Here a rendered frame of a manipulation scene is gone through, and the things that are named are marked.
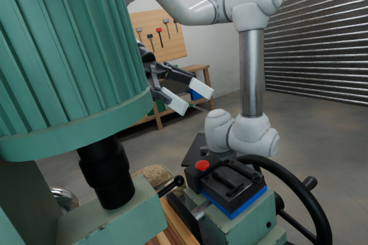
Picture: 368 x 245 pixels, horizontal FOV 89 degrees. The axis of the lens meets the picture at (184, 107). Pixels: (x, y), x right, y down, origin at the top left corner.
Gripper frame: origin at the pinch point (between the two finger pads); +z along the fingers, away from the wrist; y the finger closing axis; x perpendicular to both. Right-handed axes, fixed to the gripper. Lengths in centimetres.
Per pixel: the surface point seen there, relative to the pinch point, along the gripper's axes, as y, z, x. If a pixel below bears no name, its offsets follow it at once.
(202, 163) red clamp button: 7.3, 9.8, -8.1
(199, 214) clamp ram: 13.2, 14.8, -13.4
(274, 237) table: 5.7, 29.2, -13.2
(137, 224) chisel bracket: 24.4, 8.0, -9.5
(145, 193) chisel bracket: 21.7, 6.2, -6.9
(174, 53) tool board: -277, -169, -86
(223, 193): 11.1, 16.0, -7.2
